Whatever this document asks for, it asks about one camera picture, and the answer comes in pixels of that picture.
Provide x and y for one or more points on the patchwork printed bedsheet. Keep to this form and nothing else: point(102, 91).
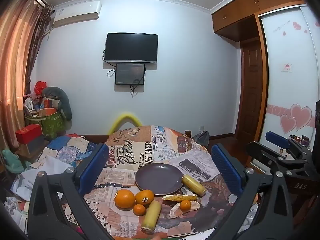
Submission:
point(65, 147)

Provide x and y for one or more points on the red fabric bundle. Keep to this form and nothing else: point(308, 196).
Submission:
point(40, 88)

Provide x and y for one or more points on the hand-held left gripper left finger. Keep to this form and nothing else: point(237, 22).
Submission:
point(96, 165)

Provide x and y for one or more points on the red box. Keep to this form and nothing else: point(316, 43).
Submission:
point(28, 133)

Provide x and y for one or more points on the grey plush pillow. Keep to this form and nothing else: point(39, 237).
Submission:
point(63, 100)

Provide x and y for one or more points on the white air conditioner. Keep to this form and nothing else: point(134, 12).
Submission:
point(76, 12)

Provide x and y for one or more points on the orange box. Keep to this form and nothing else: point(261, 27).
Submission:
point(47, 111)

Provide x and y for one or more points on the brown wooden door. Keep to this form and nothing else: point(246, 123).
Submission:
point(251, 90)

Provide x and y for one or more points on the pink sheer curtain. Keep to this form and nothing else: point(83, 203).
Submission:
point(12, 62)

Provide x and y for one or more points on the large plain orange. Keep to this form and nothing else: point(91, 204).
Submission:
point(124, 199)

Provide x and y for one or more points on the yellow foam chair back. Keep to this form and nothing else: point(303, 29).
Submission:
point(125, 117)

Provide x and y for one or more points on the peeled pomelo segment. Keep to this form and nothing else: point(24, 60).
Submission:
point(178, 198)
point(176, 212)

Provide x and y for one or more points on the newspaper print tablecloth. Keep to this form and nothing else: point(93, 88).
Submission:
point(160, 147)

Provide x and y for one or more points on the yellow corn cob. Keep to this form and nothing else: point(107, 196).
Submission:
point(152, 216)
point(193, 185)

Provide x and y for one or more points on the brown patterned curtain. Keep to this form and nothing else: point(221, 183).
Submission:
point(37, 40)

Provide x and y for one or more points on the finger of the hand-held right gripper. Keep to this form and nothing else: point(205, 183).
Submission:
point(276, 138)
point(260, 152)

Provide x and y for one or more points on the large orange with sticker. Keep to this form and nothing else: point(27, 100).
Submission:
point(145, 197)

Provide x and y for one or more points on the brown wooden post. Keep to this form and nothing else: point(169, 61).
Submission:
point(187, 133)

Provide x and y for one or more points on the black wall television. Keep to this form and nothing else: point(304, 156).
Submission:
point(131, 47)

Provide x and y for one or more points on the small black wall monitor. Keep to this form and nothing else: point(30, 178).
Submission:
point(129, 74)

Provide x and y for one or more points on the grey bag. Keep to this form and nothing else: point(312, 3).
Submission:
point(202, 138)

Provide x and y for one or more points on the wooden wardrobe with heart stickers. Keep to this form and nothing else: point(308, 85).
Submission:
point(287, 55)

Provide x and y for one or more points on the small tangerine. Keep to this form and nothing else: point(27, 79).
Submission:
point(185, 205)
point(139, 210)

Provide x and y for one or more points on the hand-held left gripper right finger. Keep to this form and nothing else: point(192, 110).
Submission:
point(226, 167)

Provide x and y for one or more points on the dark purple plate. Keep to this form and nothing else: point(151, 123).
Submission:
point(157, 177)

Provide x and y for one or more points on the green patterned box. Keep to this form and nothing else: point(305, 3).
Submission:
point(52, 125)

